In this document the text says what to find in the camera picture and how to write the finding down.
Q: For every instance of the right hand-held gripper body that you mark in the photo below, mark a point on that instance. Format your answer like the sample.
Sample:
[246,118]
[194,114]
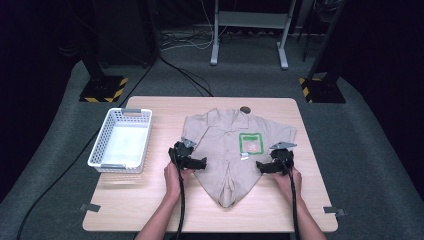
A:
[285,160]

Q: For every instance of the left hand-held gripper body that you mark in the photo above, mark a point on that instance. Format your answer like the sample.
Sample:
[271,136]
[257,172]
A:
[180,155]

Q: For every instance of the beige short-sleeved shirt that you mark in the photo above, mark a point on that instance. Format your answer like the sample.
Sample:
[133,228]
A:
[223,150]

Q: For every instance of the person's right hand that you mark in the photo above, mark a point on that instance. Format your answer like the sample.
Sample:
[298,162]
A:
[287,186]

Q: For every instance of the person's left hand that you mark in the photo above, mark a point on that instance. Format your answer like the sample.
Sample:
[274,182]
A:
[173,183]

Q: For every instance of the white perforated plastic basket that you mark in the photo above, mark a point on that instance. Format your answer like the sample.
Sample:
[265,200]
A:
[125,146]

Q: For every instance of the dark round table grommet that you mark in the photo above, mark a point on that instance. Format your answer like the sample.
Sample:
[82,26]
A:
[245,109]

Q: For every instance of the grey tape strip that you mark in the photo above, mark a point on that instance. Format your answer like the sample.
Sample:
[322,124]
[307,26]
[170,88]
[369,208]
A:
[90,207]
[333,210]

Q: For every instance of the black stand with striped base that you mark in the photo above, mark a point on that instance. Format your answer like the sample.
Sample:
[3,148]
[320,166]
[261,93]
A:
[103,88]
[323,90]

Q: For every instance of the white metal table frame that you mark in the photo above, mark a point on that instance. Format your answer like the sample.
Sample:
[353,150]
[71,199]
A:
[251,20]

